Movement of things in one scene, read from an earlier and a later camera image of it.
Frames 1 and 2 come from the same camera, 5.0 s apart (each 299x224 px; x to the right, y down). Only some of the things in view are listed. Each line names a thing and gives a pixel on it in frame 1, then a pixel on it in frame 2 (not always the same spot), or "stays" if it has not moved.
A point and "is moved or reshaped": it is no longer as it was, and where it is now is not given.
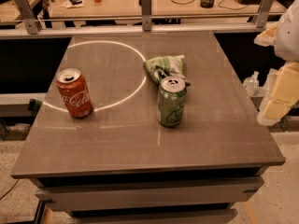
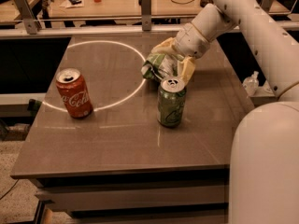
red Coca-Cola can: (75, 91) stays
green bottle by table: (35, 105) stays
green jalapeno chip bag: (162, 67) is moved or reshaped
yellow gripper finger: (267, 37) → (192, 42)
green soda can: (172, 101) stays
